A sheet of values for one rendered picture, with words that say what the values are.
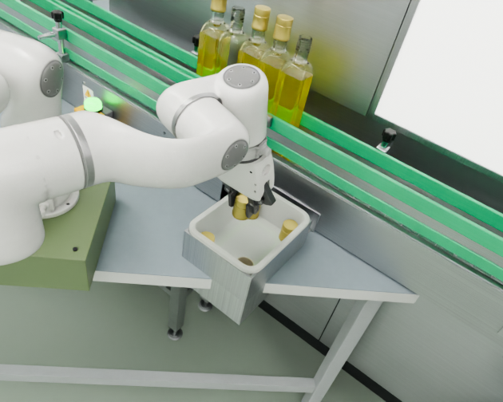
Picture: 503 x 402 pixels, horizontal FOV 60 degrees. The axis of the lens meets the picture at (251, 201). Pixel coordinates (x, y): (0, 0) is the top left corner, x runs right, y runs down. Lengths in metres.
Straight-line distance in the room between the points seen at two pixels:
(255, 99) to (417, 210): 0.46
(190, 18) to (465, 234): 0.92
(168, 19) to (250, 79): 0.84
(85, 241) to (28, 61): 0.32
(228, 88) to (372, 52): 0.49
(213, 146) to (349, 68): 0.59
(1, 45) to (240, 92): 0.37
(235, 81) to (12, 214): 0.31
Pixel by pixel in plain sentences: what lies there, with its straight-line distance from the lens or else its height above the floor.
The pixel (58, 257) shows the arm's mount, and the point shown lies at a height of 0.84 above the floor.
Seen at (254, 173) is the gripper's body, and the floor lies 1.04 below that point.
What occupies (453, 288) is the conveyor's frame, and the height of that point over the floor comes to 0.82.
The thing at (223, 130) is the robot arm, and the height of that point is 1.18.
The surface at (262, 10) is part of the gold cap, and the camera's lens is 0.98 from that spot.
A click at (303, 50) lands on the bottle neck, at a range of 0.94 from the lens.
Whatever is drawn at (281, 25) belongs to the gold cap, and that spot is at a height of 1.15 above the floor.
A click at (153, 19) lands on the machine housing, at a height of 0.94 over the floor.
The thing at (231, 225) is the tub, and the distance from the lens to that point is 0.98.
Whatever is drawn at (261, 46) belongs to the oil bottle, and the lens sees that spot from 1.00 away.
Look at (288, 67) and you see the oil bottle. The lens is 0.95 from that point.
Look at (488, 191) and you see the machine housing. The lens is 1.09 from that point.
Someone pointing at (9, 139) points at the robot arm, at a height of 1.19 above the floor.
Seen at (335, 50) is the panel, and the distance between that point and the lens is 1.06.
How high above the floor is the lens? 1.46
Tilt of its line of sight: 41 degrees down
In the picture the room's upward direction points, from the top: 13 degrees clockwise
